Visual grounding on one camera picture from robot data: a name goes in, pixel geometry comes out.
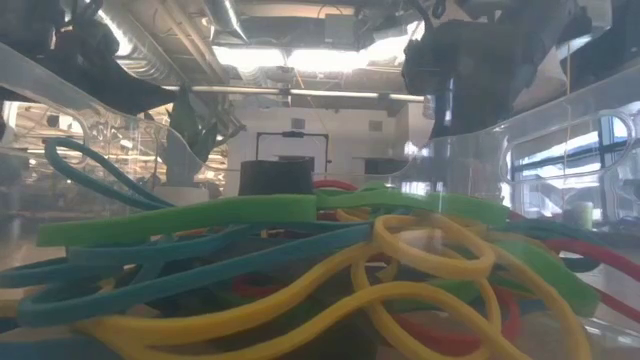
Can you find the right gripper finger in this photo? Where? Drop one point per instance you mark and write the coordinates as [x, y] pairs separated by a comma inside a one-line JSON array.
[[475, 115]]

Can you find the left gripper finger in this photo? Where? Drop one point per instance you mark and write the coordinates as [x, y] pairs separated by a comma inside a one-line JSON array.
[[125, 90]]

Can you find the blue thin rubber band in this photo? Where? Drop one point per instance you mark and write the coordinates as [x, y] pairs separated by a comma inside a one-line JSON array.
[[52, 155]]

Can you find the green wide rubber band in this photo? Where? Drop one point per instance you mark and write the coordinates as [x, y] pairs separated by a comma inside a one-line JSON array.
[[550, 280], [175, 220]]

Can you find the black wide rubber band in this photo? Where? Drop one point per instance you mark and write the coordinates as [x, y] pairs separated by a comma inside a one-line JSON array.
[[275, 177]]

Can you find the blue wide rubber band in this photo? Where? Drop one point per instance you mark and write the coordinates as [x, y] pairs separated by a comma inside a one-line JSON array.
[[200, 275]]

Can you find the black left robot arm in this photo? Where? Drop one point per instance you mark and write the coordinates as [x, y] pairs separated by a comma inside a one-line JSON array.
[[20, 25]]

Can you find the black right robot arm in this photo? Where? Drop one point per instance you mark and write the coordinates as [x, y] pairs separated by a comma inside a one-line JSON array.
[[545, 15]]

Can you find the clear plastic bin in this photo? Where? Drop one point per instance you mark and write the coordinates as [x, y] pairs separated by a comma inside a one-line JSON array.
[[45, 75]]

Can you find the silver ceiling pipe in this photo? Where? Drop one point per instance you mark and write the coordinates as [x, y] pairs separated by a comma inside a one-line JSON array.
[[240, 90]]

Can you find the green cylinder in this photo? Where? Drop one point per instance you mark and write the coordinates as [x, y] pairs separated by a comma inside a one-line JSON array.
[[584, 215]]

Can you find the ceiling light fixture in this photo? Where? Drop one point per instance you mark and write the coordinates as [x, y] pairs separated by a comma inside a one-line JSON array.
[[300, 60]]

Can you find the black framed white door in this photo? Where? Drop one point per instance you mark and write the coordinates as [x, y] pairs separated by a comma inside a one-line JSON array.
[[300, 147]]

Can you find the silver ceiling duct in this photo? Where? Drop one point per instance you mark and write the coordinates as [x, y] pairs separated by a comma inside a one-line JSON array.
[[227, 17]]

